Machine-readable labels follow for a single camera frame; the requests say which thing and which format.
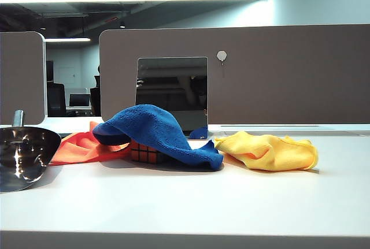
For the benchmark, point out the blue microfiber rag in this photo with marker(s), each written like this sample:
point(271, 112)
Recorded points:
point(162, 136)

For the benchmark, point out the Rubik's cube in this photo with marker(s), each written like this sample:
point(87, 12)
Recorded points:
point(144, 153)

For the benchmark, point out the yellow microfiber rag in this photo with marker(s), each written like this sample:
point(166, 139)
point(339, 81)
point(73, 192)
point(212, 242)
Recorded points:
point(269, 153)

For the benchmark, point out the orange microfiber rag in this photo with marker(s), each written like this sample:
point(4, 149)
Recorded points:
point(81, 149)

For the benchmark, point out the square tabletop mirror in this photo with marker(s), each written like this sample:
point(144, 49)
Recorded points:
point(173, 87)

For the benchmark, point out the wide brown desk partition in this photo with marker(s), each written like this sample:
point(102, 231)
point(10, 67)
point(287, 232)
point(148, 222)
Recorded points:
point(274, 75)

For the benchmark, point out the black computer monitor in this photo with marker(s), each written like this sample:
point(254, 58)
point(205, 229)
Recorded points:
point(79, 100)

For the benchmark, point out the black office chair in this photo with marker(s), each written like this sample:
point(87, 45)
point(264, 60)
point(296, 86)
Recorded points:
point(55, 98)

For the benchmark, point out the short ceiling light strip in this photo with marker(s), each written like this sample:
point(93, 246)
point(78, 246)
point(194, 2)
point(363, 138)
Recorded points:
point(68, 40)

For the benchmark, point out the narrow brown desk partition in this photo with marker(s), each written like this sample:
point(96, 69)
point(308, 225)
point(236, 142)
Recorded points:
point(21, 78)

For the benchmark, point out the stainless steel bowl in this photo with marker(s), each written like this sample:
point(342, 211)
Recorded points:
point(23, 156)

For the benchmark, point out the white adhesive wall hook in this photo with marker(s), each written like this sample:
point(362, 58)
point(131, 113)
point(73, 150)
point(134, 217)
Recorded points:
point(221, 56)

